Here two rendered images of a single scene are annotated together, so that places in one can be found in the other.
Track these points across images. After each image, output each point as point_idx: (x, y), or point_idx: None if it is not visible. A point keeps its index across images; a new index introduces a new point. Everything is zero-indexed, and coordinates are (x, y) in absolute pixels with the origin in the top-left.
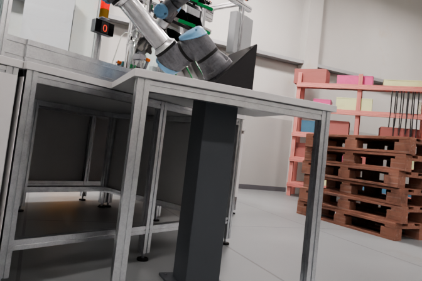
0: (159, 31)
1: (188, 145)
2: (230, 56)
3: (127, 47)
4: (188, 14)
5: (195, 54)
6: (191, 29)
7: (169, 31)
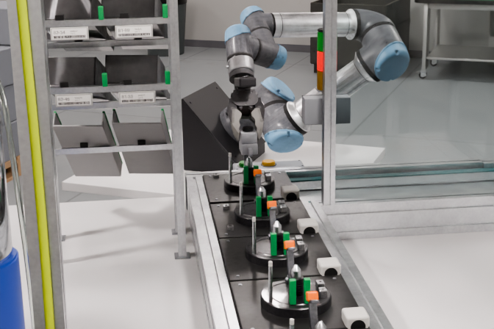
0: None
1: None
2: (198, 102)
3: (1, 139)
4: None
5: None
6: (281, 84)
7: (117, 63)
